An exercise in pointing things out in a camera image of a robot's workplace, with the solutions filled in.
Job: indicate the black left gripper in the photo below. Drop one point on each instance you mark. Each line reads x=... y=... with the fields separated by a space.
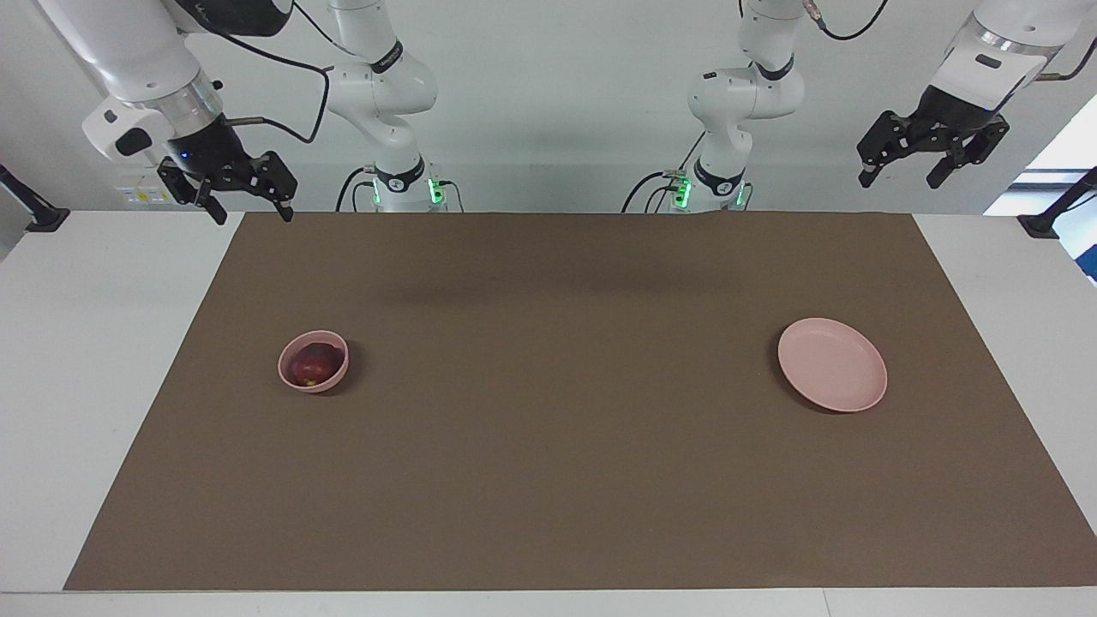
x=947 y=111

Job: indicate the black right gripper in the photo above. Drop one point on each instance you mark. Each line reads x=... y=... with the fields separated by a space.
x=210 y=146

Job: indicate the dark red apple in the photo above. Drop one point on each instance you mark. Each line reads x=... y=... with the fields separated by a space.
x=313 y=366

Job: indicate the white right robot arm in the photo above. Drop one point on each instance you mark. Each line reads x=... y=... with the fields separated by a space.
x=386 y=86

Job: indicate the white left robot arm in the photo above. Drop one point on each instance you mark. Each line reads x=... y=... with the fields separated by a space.
x=737 y=103

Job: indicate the pink bowl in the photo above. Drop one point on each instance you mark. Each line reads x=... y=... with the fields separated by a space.
x=337 y=373

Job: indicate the pink plate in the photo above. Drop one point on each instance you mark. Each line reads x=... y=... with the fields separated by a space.
x=831 y=364

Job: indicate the brown table mat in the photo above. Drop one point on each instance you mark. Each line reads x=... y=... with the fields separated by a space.
x=548 y=428

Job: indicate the white wall socket panel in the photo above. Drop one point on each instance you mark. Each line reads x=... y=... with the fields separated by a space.
x=141 y=195

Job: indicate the black clamp mount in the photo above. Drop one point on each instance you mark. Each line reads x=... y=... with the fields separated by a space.
x=43 y=218
x=1041 y=224

